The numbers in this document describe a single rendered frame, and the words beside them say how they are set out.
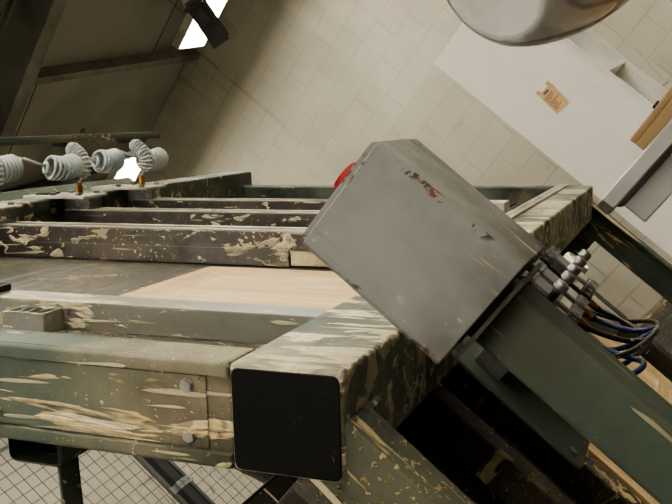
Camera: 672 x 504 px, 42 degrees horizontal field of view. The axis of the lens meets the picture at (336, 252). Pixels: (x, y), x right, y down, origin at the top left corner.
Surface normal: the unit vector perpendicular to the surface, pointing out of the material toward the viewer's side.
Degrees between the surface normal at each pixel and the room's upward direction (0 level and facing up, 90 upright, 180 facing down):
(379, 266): 90
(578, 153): 90
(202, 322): 90
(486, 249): 90
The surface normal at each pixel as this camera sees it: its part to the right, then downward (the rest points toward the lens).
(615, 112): -0.47, 0.27
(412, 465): 0.57, -0.74
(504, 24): -0.57, 0.60
